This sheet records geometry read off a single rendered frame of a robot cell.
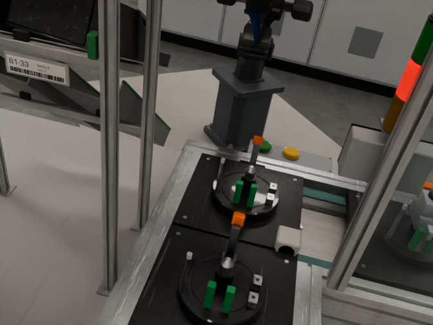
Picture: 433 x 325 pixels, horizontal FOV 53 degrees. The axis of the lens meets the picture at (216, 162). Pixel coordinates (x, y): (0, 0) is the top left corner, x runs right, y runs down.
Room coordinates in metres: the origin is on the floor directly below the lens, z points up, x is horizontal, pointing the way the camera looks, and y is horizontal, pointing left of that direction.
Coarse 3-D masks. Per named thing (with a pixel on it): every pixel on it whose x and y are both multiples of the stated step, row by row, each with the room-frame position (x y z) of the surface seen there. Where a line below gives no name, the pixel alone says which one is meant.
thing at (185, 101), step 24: (192, 72) 1.47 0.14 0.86; (168, 96) 1.26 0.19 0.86; (192, 96) 1.29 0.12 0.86; (216, 96) 1.32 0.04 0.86; (168, 120) 1.11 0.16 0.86; (192, 120) 1.13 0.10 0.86; (288, 120) 1.24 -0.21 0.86; (168, 144) 0.98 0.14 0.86; (288, 144) 1.09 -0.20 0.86; (312, 144) 1.12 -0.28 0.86; (336, 144) 1.14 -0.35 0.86; (336, 168) 1.01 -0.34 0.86
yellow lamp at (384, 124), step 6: (396, 96) 0.54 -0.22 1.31; (396, 102) 0.53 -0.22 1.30; (402, 102) 0.53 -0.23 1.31; (390, 108) 0.54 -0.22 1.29; (396, 108) 0.53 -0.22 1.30; (390, 114) 0.54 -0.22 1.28; (396, 114) 0.53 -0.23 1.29; (384, 120) 0.54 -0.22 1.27; (390, 120) 0.53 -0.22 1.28; (396, 120) 0.53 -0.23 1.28; (384, 126) 0.54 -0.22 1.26; (390, 126) 0.53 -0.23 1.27; (390, 132) 0.53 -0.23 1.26
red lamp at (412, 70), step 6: (408, 66) 0.54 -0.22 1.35; (414, 66) 0.53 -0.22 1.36; (420, 66) 0.53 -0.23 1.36; (408, 72) 0.54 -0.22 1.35; (414, 72) 0.53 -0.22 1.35; (402, 78) 0.55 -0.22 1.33; (408, 78) 0.53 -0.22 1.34; (414, 78) 0.53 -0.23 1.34; (402, 84) 0.54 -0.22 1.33; (408, 84) 0.53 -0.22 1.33; (396, 90) 0.55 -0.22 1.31; (402, 90) 0.53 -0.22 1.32; (408, 90) 0.53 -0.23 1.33; (402, 96) 0.53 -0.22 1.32
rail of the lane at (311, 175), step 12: (192, 144) 0.86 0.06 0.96; (204, 144) 0.87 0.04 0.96; (228, 156) 0.83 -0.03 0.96; (240, 156) 0.84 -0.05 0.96; (276, 168) 0.82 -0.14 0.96; (288, 168) 0.83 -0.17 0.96; (300, 168) 0.84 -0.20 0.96; (312, 180) 0.80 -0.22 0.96; (324, 180) 0.81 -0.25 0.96; (336, 180) 0.82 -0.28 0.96; (348, 180) 0.82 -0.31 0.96; (324, 192) 0.80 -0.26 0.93; (336, 192) 0.79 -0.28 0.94
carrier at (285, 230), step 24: (216, 168) 0.77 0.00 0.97; (240, 168) 0.78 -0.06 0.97; (264, 168) 0.80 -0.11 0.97; (192, 192) 0.67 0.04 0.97; (216, 192) 0.66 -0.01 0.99; (240, 192) 0.64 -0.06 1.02; (264, 192) 0.69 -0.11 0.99; (288, 192) 0.73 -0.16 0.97; (192, 216) 0.60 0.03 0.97; (216, 216) 0.61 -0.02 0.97; (264, 216) 0.63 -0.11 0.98; (288, 216) 0.65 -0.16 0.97; (240, 240) 0.57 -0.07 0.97; (264, 240) 0.57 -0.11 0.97; (288, 240) 0.56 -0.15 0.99
